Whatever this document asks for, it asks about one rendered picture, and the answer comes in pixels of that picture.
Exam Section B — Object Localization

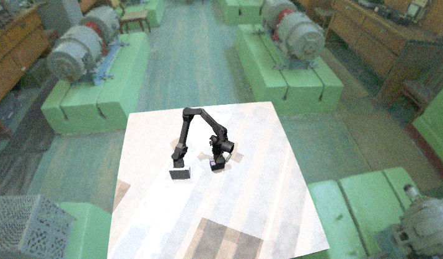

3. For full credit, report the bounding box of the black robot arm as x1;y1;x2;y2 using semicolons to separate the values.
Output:
171;107;235;169

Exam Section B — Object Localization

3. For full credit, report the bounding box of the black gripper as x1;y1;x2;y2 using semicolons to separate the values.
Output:
209;140;226;166

